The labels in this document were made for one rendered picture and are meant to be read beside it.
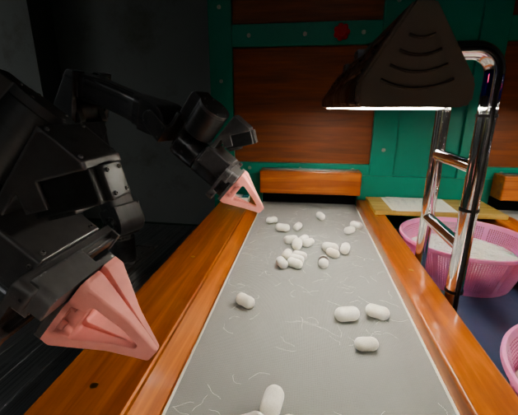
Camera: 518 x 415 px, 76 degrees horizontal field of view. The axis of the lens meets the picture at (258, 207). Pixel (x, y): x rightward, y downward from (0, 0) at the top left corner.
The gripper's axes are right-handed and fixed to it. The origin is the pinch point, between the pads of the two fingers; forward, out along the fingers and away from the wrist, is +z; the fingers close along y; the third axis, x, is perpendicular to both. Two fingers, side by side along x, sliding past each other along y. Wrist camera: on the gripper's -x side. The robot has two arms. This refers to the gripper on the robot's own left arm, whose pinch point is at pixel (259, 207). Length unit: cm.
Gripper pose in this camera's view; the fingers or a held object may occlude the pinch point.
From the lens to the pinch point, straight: 64.3
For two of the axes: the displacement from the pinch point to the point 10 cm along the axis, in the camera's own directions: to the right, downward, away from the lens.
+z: 7.5, 6.5, 0.8
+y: 1.4, -2.8, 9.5
